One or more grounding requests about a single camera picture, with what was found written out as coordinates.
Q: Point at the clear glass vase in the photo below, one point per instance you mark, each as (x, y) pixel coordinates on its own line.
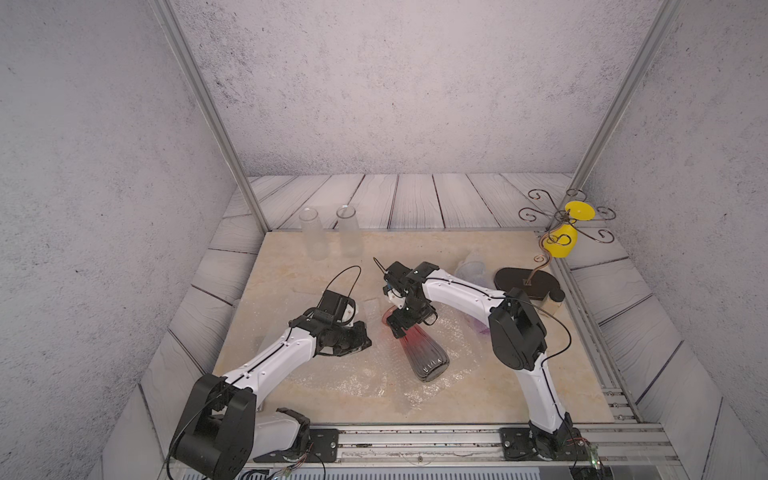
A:
(314, 234)

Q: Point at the right aluminium corner post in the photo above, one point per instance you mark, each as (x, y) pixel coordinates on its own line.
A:
(658, 30)

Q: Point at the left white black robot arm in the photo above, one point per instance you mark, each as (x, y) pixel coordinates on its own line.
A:
(220, 429)

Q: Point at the yellow plastic wine glass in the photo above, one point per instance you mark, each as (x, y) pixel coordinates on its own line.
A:
(560, 242)

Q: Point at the aluminium rail frame front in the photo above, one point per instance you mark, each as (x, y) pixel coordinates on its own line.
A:
(626, 448)

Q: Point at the clear bubble vase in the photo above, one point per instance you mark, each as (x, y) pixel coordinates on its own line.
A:
(348, 227)

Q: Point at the aluminium corner post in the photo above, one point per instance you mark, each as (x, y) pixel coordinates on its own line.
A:
(181, 49)
(658, 30)

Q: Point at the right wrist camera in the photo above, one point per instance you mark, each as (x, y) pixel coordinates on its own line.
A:
(394, 296)

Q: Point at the small bottle black cap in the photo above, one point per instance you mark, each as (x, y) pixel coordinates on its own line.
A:
(552, 301)

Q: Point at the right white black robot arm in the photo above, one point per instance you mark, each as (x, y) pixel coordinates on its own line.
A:
(517, 338)

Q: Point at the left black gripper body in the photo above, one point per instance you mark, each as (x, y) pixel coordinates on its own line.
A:
(348, 339)

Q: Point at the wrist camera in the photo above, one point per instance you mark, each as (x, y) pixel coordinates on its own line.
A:
(394, 296)
(335, 308)

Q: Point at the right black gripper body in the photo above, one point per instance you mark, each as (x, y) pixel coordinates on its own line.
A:
(417, 312)

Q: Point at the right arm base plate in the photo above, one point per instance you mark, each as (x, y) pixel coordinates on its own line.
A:
(528, 444)

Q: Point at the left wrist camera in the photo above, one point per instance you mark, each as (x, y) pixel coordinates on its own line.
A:
(335, 308)

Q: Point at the pink bubble vase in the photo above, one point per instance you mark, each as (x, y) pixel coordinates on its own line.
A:
(427, 359)

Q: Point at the left aluminium corner post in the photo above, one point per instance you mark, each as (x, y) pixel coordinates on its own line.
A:
(181, 49)

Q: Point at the black wire glass stand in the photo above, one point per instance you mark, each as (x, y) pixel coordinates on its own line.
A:
(536, 282)

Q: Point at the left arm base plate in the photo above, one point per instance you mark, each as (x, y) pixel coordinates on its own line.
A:
(314, 445)

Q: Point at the purple bubble wrapped vase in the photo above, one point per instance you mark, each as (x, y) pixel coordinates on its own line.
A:
(473, 270)

